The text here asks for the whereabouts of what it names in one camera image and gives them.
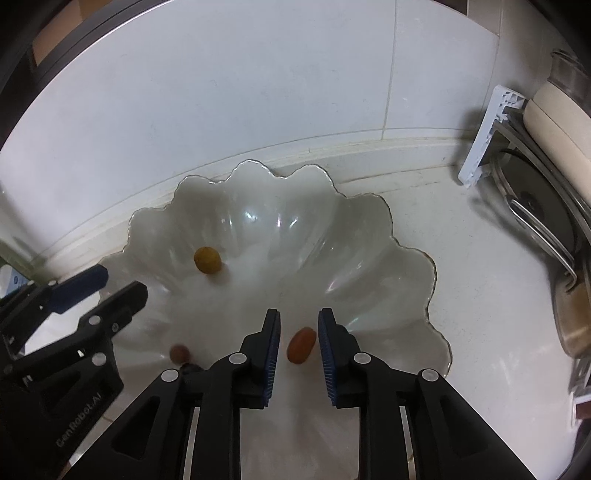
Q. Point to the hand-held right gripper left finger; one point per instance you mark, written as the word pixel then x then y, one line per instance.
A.
pixel 273 360

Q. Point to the small reddish brown fruit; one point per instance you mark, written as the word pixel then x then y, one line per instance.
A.
pixel 179 354

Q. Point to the steel steamer pot with lid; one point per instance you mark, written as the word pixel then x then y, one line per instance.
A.
pixel 570 74

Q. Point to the orange red cherry tomato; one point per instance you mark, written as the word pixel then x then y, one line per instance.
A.
pixel 301 345

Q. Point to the metal shelf rack white sides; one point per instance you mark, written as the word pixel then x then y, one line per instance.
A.
pixel 489 134

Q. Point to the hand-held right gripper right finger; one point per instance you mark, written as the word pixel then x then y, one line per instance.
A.
pixel 325 360

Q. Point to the steel rimmed pot lid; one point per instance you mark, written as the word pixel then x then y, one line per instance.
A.
pixel 535 203

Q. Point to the white scalloped glass bowl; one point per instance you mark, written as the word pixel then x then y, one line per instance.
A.
pixel 277 230

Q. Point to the small yellow round fruit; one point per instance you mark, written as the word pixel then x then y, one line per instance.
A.
pixel 206 261

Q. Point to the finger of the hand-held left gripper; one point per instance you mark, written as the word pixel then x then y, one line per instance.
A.
pixel 122 307
pixel 81 286

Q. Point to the cream cooking pot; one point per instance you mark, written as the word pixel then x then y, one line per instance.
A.
pixel 558 124

